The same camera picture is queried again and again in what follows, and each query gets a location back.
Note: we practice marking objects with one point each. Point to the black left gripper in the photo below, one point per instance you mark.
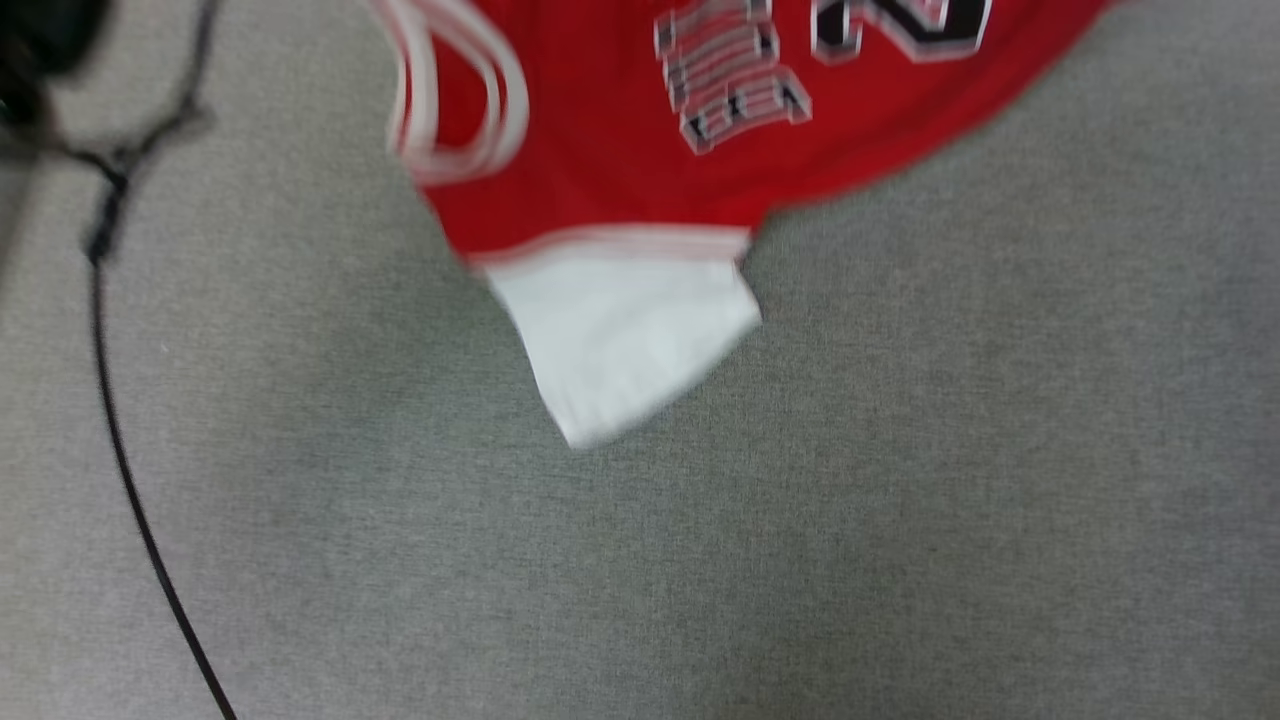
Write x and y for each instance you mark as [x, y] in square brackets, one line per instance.
[40, 30]

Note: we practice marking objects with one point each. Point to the red white sports jersey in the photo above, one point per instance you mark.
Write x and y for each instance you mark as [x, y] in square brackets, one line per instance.
[600, 150]

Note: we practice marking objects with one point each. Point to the grey fabric sofa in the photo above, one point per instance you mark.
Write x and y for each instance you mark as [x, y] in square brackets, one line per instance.
[800, 550]

